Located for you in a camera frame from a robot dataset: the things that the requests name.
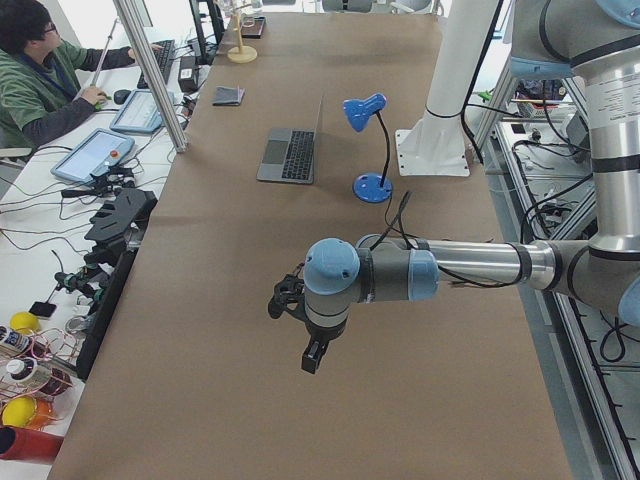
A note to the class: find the black computer mouse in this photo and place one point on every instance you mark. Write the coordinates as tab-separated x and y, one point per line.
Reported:
120	96

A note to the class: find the wooden stand with round base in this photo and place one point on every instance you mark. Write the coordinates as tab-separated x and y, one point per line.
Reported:
240	53

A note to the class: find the blue teach pendant near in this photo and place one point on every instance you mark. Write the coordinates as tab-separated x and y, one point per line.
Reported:
93	156

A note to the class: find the red cylinder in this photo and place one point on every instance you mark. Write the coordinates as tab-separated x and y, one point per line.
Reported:
28	445

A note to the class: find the person in green shirt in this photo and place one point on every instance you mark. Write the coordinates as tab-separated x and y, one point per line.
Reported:
41	96

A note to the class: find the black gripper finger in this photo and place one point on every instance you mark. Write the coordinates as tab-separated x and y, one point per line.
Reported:
313	355

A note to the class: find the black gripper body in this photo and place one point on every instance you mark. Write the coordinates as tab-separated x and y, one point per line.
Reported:
320	337

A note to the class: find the blue teach pendant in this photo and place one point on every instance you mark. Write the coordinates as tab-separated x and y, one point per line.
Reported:
93	156
139	114

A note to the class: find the aluminium frame post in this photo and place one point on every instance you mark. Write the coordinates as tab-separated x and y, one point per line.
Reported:
134	30

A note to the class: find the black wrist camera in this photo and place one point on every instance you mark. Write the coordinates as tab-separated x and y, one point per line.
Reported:
288	297

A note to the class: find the small black box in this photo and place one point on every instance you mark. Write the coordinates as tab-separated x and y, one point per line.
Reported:
188	75

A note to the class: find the black plastic rack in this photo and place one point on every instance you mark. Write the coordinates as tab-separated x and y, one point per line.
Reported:
110	226

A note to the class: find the yellow ball upper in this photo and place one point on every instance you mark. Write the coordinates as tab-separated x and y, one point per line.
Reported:
25	322

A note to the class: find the yellow ball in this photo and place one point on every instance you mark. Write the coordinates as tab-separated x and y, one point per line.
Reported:
25	322
19	412

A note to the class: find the grey laptop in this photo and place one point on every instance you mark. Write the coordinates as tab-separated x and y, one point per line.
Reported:
289	155

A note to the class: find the blue teach pendant far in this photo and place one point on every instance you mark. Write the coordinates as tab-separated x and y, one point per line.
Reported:
139	114

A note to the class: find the white camera stand pillar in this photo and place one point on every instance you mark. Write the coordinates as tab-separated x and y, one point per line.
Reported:
435	146

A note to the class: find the black keyboard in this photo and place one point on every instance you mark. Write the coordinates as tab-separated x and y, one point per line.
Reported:
164	57

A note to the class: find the blue desk lamp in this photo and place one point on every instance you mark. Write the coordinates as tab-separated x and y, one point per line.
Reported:
372	185

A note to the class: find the yellow ball lower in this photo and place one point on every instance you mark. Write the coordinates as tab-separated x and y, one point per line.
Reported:
19	412

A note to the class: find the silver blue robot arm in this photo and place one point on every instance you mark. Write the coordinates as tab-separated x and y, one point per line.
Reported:
596	40

